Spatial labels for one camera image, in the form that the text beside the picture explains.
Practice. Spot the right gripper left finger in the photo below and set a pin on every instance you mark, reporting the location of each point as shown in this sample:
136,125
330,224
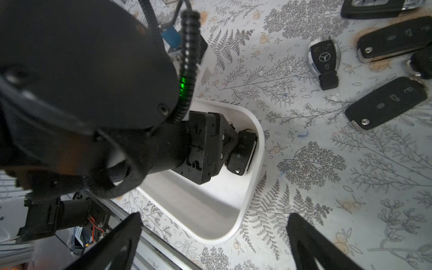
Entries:
116,250

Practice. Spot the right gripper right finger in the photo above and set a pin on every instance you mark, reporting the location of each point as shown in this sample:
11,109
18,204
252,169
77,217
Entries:
309,247

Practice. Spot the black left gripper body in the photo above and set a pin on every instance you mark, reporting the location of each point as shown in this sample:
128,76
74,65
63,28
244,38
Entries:
210,140

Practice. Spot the white rectangular storage tray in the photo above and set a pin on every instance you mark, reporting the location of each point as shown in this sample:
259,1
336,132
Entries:
211,213

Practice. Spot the black flip key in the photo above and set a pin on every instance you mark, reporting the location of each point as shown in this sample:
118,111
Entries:
420,64
386,103
395,40

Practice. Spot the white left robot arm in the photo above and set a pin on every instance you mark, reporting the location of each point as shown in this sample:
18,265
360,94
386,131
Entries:
91,100

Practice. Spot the black mercedes key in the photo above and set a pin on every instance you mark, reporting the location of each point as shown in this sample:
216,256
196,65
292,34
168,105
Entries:
324,60

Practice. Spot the silver edged smart key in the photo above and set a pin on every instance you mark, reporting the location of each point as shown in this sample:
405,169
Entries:
377,9

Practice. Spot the black flip key beside smart key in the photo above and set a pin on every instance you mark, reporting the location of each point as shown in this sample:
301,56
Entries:
420,64

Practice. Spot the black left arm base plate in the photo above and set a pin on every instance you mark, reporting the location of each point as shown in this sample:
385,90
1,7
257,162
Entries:
47,216

